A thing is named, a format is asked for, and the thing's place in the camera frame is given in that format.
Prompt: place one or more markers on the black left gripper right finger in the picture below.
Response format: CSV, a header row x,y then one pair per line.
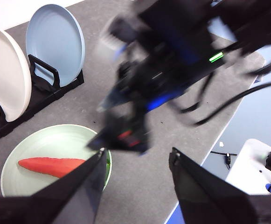
x,y
210,200

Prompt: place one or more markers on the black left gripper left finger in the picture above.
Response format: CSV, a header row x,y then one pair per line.
x,y
67,200

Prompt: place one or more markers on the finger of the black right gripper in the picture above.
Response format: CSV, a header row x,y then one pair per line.
x,y
119,98
126,126

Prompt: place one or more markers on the orange carrot with green leaves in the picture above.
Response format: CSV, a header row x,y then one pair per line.
x,y
49,166

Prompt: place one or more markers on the pale green plate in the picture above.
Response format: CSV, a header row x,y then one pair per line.
x,y
51,144

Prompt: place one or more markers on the black plate rack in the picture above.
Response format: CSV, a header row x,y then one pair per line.
x,y
42,93

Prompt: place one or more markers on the light blue plate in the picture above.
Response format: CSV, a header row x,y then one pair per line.
x,y
56,44

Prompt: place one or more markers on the cream white plate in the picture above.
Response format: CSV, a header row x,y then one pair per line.
x,y
4,77

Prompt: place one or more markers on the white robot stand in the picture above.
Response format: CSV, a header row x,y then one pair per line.
x,y
247,168

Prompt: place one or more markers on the white paper scrap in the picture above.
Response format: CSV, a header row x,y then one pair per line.
x,y
221,144

